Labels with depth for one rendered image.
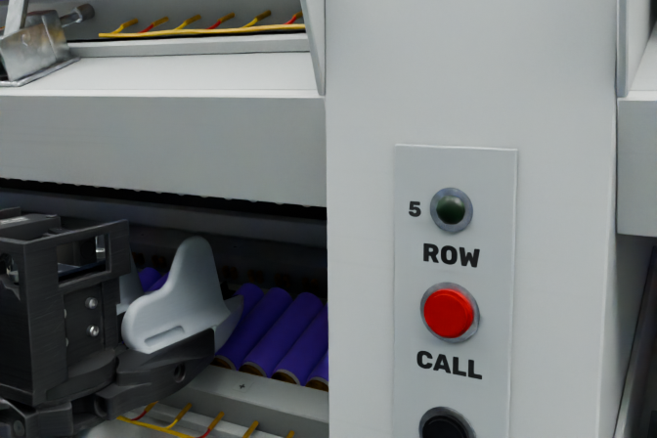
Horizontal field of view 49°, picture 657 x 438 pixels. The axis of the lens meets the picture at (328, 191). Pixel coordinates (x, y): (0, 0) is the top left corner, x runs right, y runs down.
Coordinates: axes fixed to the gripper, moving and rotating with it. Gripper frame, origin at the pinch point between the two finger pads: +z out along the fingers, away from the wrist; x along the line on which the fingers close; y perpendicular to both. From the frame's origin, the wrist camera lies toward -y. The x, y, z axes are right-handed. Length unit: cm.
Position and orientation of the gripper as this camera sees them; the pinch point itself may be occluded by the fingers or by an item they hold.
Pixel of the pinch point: (199, 314)
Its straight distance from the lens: 41.4
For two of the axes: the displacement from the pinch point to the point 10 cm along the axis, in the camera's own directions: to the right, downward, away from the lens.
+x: -8.8, -0.7, 4.8
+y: 0.0, -9.9, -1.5
